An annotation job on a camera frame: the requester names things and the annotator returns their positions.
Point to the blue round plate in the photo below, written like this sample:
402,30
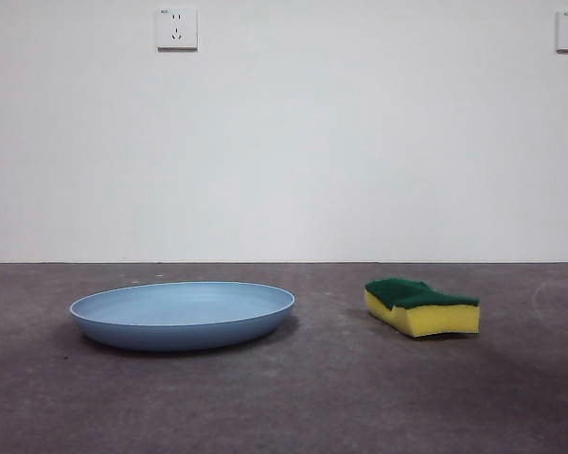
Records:
180,326

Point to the yellow sponge with green pad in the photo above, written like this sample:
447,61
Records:
431,319

